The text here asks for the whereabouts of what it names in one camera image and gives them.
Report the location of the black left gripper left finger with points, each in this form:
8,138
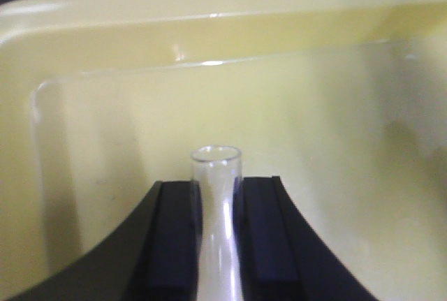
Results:
151,255

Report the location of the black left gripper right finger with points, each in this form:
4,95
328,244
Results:
281,256

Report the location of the yellow plastic tray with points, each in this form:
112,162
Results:
345,100

